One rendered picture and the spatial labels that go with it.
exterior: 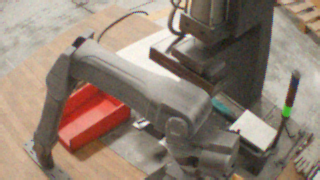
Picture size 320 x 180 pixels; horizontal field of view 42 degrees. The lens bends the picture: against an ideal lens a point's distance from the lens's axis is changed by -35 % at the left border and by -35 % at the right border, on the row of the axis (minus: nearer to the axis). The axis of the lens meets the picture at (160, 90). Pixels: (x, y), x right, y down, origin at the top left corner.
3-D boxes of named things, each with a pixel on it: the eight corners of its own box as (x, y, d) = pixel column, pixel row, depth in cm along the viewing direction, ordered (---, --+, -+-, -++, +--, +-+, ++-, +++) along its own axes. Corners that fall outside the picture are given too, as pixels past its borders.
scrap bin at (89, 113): (47, 129, 141) (45, 114, 137) (99, 92, 156) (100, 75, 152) (71, 154, 135) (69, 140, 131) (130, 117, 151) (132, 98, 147)
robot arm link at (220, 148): (239, 153, 99) (249, 103, 92) (221, 180, 93) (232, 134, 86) (188, 141, 104) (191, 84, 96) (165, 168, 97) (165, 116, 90)
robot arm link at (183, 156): (216, 144, 101) (211, 131, 95) (202, 170, 99) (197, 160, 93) (182, 136, 103) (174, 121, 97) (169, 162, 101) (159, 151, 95)
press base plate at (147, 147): (63, 112, 152) (62, 105, 150) (176, 41, 183) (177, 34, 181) (231, 224, 123) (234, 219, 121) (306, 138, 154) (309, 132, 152)
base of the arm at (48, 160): (30, 119, 131) (18, 129, 127) (72, 164, 122) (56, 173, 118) (33, 138, 136) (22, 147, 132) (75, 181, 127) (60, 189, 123)
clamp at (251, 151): (216, 154, 143) (226, 127, 137) (224, 147, 145) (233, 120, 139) (250, 174, 136) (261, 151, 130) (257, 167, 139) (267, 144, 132)
